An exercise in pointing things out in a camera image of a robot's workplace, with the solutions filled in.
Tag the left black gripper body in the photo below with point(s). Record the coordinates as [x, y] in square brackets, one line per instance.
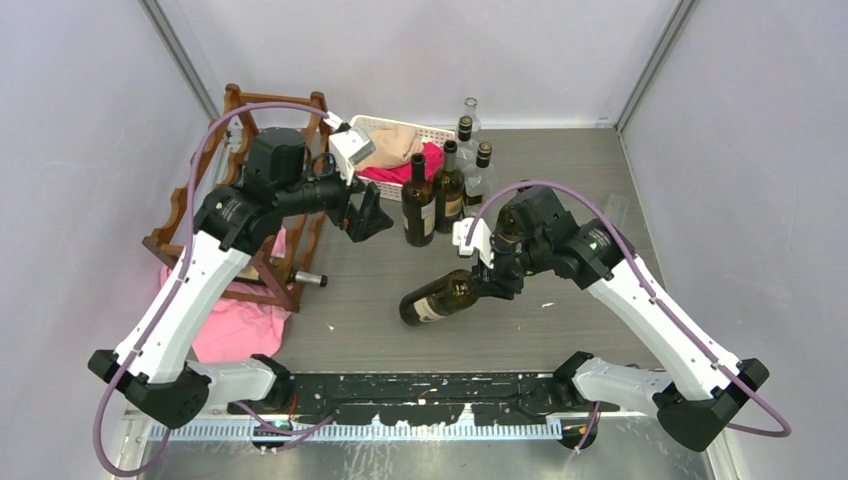
[340, 216]

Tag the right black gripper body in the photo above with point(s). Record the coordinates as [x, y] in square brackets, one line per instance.
[507, 274]

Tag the black-neck green wine bottle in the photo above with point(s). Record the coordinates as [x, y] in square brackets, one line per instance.
[437, 300]

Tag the silver-neck dark wine bottle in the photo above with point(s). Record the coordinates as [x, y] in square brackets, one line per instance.
[251, 275]

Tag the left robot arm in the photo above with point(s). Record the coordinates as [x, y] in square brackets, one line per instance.
[278, 179]

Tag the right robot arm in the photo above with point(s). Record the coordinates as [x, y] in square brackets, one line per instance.
[700, 387]

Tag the brown wine bottle white label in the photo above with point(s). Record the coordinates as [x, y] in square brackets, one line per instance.
[418, 204]

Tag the dark bottle beige label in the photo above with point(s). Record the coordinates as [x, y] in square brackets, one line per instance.
[514, 222]

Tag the dark bottle gold label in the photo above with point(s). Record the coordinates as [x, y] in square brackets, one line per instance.
[448, 184]

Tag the clear bottle black cap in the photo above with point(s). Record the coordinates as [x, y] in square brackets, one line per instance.
[467, 146]
[478, 181]

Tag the rear clear bottle black cap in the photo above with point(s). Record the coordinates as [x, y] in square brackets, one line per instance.
[467, 146]

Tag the empty clear glass bottle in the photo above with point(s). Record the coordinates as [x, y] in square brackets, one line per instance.
[470, 110]

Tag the brown wooden wine rack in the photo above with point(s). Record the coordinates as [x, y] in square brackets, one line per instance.
[302, 232]

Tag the beige cloth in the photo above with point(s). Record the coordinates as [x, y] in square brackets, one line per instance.
[394, 146]

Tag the magenta cloth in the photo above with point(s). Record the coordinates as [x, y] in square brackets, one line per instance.
[434, 158]

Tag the clear drinking glass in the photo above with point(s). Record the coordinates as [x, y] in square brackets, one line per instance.
[615, 209]

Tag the pink cloth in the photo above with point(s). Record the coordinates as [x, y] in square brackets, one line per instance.
[236, 329]

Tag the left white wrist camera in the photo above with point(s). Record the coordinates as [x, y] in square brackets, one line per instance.
[349, 146]

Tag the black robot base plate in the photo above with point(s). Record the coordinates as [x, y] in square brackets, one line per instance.
[423, 399]

